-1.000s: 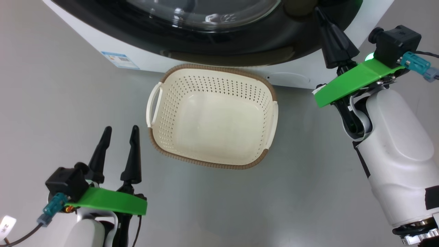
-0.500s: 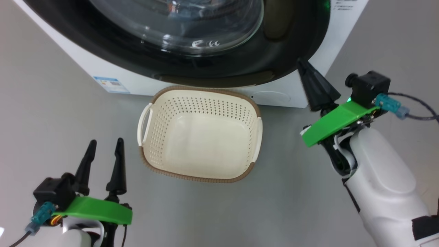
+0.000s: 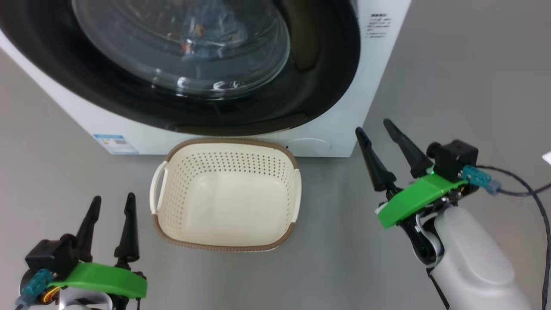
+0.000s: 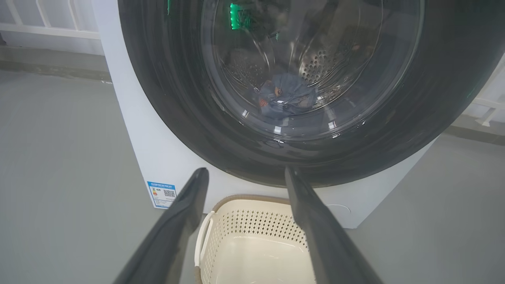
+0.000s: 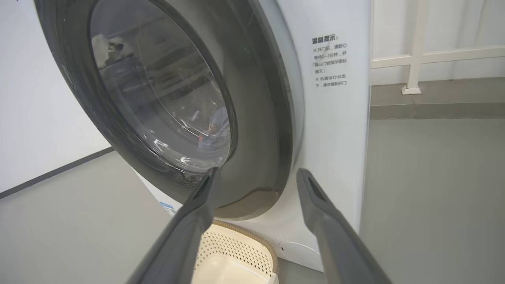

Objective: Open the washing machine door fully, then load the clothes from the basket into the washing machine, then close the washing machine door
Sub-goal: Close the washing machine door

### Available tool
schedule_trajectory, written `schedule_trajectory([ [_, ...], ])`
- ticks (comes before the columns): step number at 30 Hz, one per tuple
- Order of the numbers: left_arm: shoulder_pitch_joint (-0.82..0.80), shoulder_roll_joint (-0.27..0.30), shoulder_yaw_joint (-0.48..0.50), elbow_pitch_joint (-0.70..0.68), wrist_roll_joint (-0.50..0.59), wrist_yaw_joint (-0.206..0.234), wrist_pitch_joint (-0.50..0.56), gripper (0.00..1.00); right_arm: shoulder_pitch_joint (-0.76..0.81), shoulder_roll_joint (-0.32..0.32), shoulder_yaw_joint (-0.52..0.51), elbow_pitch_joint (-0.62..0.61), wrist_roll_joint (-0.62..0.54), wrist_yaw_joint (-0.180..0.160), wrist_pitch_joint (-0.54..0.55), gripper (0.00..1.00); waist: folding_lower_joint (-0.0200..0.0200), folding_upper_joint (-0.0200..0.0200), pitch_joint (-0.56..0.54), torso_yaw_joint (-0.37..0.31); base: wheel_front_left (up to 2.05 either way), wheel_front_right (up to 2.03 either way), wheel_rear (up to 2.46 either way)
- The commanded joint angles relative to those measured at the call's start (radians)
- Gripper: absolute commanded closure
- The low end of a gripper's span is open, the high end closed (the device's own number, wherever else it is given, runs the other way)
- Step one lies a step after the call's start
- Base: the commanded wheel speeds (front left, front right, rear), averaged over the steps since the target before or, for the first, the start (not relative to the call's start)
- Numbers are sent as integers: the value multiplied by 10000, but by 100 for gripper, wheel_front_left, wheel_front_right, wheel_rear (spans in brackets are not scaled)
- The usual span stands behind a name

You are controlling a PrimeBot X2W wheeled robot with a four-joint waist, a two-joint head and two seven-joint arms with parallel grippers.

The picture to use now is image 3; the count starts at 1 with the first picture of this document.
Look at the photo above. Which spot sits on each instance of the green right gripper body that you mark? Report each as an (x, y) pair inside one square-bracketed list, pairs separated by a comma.
[(413, 200)]

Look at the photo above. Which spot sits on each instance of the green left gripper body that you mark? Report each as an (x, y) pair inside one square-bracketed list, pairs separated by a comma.
[(103, 277)]

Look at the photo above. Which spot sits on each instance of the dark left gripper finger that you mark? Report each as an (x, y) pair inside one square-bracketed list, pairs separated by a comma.
[(129, 237), (89, 232)]

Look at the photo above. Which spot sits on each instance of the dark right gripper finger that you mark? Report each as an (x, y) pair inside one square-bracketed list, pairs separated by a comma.
[(379, 172), (411, 155)]

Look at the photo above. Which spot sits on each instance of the washing machine door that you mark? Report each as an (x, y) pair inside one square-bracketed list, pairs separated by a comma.
[(318, 77)]

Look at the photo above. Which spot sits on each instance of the blue cartoon print garment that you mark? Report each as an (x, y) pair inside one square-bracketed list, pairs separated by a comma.
[(215, 30)]

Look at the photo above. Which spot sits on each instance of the white front-load washing machine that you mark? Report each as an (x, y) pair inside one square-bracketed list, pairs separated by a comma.
[(344, 107)]

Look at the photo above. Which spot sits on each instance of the round white filter cover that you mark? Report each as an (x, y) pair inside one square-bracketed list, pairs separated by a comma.
[(310, 147)]

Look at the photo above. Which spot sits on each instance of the blue energy label sticker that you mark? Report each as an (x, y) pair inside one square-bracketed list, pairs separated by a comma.
[(114, 144)]

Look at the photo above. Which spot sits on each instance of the cream perforated laundry basket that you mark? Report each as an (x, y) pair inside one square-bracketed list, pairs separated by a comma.
[(228, 202)]

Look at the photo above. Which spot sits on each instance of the small white flat object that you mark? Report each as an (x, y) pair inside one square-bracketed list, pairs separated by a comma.
[(547, 158)]

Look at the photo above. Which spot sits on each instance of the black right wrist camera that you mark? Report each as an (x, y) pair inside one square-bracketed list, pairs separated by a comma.
[(454, 157)]

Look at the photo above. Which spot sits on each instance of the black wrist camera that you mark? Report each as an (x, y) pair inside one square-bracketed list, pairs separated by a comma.
[(49, 256), (454, 157)]

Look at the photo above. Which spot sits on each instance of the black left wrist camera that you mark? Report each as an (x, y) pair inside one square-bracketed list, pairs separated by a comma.
[(49, 256)]

